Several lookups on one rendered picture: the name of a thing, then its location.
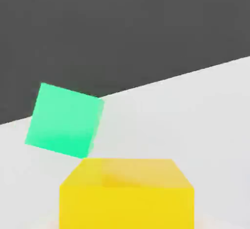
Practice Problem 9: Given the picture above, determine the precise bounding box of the small yellow cube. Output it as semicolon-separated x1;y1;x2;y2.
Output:
59;158;195;229

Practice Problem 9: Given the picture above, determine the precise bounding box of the small green cube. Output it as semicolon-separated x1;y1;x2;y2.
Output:
24;82;105;159

